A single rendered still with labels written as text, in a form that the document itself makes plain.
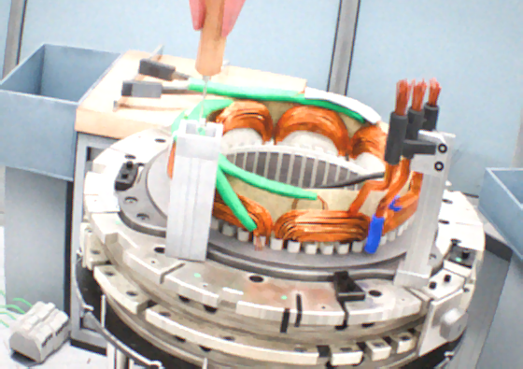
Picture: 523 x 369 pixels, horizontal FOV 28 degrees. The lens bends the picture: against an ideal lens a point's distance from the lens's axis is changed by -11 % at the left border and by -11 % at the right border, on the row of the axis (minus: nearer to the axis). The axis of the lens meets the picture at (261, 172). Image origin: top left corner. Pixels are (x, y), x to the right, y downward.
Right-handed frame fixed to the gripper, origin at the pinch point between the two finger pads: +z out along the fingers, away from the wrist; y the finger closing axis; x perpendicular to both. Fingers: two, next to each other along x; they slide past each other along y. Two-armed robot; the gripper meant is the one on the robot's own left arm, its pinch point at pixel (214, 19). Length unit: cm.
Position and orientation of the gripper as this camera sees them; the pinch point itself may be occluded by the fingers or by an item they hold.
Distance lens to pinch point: 73.3
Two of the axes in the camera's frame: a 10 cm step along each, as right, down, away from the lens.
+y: 9.6, 2.5, -1.3
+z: -1.6, 8.6, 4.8
